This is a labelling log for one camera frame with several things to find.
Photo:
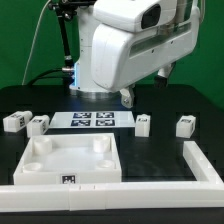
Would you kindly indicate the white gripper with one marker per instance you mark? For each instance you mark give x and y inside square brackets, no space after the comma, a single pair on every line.
[120,58]

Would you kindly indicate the white square tabletop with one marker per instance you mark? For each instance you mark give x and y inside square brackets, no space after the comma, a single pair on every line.
[69,159]

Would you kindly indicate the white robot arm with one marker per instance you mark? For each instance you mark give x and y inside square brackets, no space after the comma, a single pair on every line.
[133,16]

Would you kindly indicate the white marker tag sheet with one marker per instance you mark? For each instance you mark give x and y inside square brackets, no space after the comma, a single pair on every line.
[102,119]

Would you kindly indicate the white L-shaped fence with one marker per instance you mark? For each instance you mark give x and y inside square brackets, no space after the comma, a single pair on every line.
[206,190]

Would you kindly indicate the black camera stand pole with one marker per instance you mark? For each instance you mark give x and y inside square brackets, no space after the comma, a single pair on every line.
[66,10]

